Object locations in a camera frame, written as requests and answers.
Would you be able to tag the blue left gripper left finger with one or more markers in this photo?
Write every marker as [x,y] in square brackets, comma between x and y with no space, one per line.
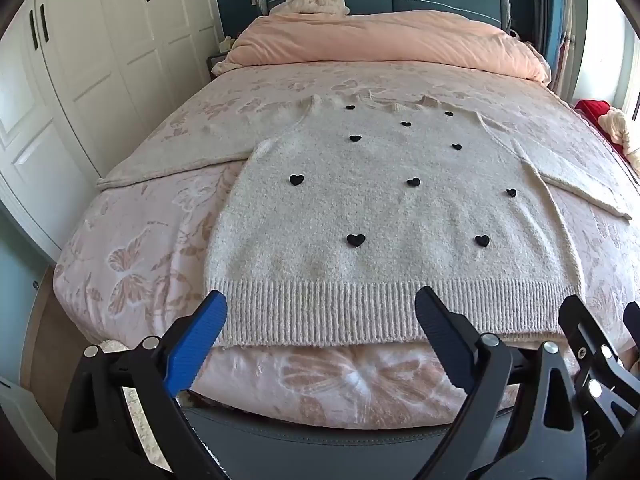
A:
[189,341]

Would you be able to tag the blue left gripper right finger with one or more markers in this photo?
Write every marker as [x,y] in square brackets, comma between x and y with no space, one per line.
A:
[451,335]

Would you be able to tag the cream sweater with black hearts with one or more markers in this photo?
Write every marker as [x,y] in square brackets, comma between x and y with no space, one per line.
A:
[345,207]

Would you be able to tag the red cloth by window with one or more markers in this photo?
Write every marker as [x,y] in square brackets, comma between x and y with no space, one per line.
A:
[617,128]

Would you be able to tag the dark bedside table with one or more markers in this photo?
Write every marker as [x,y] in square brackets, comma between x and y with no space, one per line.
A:
[212,61]

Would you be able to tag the peach duvet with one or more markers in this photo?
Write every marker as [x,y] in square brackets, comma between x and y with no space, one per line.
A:
[410,36]

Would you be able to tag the white wardrobe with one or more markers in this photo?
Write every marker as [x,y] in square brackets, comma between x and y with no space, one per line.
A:
[83,83]

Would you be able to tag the cream plush pillow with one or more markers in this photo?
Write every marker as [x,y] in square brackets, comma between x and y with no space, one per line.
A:
[334,7]

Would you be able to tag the dark bed frame footboard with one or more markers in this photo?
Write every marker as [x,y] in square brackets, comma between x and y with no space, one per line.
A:
[249,446]

